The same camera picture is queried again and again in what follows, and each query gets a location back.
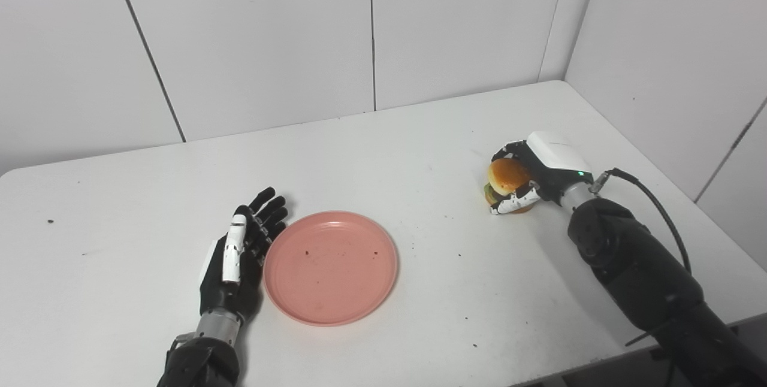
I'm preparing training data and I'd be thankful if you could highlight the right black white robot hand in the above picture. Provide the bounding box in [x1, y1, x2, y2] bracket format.
[490, 131, 594, 216]

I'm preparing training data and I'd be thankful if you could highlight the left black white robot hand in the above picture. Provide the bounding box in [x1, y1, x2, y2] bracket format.
[199, 187, 288, 322]

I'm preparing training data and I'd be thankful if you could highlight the toy hamburger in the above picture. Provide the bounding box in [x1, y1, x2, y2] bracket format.
[484, 158, 535, 214]

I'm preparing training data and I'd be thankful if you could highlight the pink round plate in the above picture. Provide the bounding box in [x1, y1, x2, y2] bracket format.
[263, 211, 399, 327]

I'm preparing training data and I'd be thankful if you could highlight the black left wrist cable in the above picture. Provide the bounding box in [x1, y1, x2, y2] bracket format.
[167, 331, 197, 355]

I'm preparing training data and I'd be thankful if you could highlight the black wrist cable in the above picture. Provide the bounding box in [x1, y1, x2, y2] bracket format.
[167, 331, 197, 355]
[590, 168, 693, 347]

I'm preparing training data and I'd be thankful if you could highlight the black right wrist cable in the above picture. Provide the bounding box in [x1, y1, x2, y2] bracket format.
[590, 168, 693, 347]

